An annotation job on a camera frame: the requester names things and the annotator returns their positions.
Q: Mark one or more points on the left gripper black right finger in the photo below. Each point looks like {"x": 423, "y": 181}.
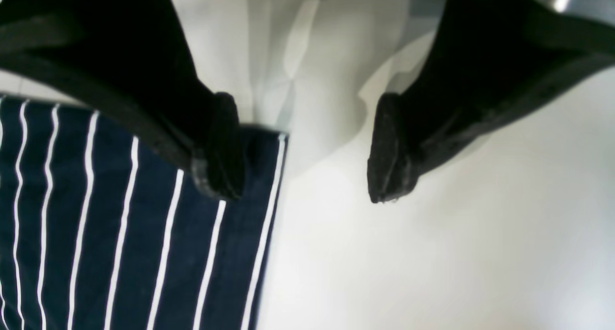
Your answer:
{"x": 492, "y": 62}

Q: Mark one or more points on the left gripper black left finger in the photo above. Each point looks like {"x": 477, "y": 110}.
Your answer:
{"x": 130, "y": 60}

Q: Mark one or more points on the navy white striped T-shirt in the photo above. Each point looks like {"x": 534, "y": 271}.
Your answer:
{"x": 99, "y": 233}

